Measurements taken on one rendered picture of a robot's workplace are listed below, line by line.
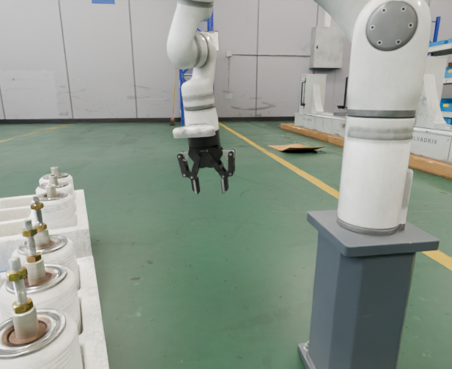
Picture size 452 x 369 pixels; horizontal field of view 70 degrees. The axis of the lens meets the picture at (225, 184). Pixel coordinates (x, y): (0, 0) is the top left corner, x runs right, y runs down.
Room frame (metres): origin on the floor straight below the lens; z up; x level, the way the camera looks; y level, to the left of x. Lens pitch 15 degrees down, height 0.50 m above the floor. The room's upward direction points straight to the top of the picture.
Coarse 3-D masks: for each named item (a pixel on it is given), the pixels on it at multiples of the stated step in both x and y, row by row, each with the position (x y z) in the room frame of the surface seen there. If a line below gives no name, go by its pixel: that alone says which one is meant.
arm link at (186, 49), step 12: (180, 0) 0.68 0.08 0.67; (180, 12) 0.68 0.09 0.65; (192, 12) 0.67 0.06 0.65; (204, 12) 0.68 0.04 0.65; (180, 24) 0.68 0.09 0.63; (192, 24) 0.67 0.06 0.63; (168, 36) 0.71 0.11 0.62; (180, 36) 0.68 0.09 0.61; (192, 36) 0.68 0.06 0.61; (168, 48) 0.70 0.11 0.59; (180, 48) 0.68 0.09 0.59; (192, 48) 0.68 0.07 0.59; (204, 48) 0.71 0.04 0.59; (180, 60) 0.69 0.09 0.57; (192, 60) 0.69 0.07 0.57; (204, 60) 0.72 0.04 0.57
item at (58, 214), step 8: (32, 200) 0.78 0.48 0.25; (56, 200) 0.77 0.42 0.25; (64, 200) 0.78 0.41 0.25; (72, 200) 0.81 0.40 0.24; (48, 208) 0.75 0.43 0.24; (56, 208) 0.76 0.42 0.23; (64, 208) 0.78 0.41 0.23; (72, 208) 0.80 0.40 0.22; (48, 216) 0.75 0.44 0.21; (56, 216) 0.76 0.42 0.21; (64, 216) 0.77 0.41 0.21; (72, 216) 0.80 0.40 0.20; (48, 224) 0.75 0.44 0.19; (56, 224) 0.76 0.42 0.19; (64, 224) 0.77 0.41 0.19; (72, 224) 0.79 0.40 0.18
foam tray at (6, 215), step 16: (80, 192) 1.08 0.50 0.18; (0, 208) 0.97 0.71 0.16; (16, 208) 0.91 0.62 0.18; (80, 208) 0.91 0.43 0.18; (0, 224) 0.79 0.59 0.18; (16, 224) 0.80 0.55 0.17; (32, 224) 0.78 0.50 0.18; (80, 224) 0.78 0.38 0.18; (0, 240) 0.69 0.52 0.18; (16, 240) 0.70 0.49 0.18; (80, 240) 0.75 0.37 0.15; (0, 256) 0.68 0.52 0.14; (80, 256) 0.75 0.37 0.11
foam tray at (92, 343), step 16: (80, 272) 0.55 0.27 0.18; (80, 288) 0.58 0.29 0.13; (96, 288) 0.49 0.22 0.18; (80, 304) 0.47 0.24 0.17; (96, 304) 0.45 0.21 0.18; (0, 320) 0.41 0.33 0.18; (96, 320) 0.41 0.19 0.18; (80, 336) 0.38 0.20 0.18; (96, 336) 0.38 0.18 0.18; (96, 352) 0.35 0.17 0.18; (96, 368) 0.32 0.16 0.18
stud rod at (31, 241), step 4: (24, 220) 0.40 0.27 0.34; (28, 220) 0.40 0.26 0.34; (24, 224) 0.40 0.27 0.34; (28, 224) 0.40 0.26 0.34; (28, 228) 0.40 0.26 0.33; (32, 228) 0.41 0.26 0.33; (32, 236) 0.41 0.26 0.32; (28, 240) 0.40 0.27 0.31; (32, 240) 0.40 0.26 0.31; (28, 244) 0.40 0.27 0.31; (32, 244) 0.40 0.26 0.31; (28, 248) 0.40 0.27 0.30; (32, 248) 0.40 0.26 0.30; (36, 248) 0.41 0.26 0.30; (32, 252) 0.40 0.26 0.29; (36, 252) 0.41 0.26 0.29
